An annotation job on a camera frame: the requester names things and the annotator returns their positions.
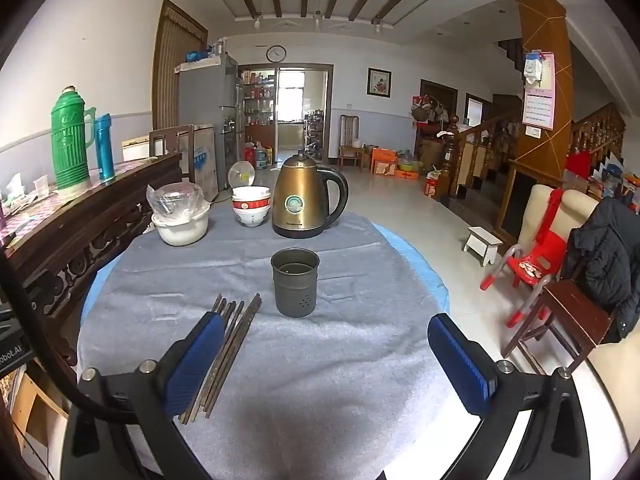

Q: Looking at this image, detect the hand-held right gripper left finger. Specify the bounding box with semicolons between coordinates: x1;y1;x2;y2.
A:
62;311;228;480

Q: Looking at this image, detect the red plastic chair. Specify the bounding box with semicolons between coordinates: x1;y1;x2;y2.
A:
480;230;568;328

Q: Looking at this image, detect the wooden stair railing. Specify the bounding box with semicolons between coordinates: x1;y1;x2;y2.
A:
447;102;626;201

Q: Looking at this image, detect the cream armchair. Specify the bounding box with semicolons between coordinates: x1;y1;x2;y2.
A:
515;184;601;281

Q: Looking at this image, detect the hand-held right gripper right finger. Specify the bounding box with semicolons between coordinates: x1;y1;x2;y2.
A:
427;312;591;480

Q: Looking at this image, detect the orange cardboard box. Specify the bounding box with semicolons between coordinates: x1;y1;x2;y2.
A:
371;147;398;177

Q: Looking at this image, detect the framed picture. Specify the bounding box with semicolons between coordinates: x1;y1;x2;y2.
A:
367;67;392;97

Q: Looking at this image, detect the black jacket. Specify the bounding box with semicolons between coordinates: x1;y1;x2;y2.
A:
562;196;640;343

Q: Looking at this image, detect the brown door curtain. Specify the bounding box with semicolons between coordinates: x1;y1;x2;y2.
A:
152;0;208;131

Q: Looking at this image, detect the dark wooden chair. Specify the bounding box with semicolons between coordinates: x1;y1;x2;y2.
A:
149;125;196;183

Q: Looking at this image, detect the bundle of dark chopsticks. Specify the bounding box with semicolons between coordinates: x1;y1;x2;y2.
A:
179;293;263;426

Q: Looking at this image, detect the wooden dining chair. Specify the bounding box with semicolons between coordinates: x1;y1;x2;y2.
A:
339;114;365;168

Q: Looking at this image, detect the grey metal utensil holder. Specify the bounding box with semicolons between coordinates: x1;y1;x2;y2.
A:
270;248;321;319

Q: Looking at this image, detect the clear plastic bag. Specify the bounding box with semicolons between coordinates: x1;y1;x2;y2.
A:
146;182;206;223

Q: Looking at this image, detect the black cable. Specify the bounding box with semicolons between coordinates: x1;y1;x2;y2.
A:
0;247;166;431

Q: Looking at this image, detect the blue thermos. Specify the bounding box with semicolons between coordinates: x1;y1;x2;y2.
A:
95;114;117;181

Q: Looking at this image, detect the grey tablecloth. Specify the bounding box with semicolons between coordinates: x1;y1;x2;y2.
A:
77;210;481;480

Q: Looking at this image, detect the grey refrigerator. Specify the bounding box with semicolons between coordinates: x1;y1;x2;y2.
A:
177;55;241;193

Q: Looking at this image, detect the white chest freezer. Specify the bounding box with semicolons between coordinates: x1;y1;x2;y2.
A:
122;125;219;202

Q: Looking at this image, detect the shelf of bottles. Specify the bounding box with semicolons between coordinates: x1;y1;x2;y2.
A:
240;67;276;148

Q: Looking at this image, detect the small white fan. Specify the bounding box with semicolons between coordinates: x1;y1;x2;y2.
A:
227;160;258;191

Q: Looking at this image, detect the red scarf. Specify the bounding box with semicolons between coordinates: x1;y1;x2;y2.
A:
537;187;571;251

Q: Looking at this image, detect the small white stool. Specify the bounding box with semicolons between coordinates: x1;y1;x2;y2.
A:
462;226;503;267

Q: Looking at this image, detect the wooden pillar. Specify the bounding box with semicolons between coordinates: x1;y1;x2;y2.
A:
512;0;573;188

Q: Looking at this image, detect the brown wooden chair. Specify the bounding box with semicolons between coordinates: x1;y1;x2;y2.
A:
502;280;621;376

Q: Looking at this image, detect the blue table cover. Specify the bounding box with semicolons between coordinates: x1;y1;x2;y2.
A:
80;223;451;331

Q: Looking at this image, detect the golden electric kettle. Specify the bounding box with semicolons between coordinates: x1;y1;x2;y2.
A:
271;151;349;240

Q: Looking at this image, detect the pink wall calendar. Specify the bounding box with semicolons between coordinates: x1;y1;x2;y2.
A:
521;52;556;130

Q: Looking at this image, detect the green thermos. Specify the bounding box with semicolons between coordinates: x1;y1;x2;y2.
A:
51;87;97;191

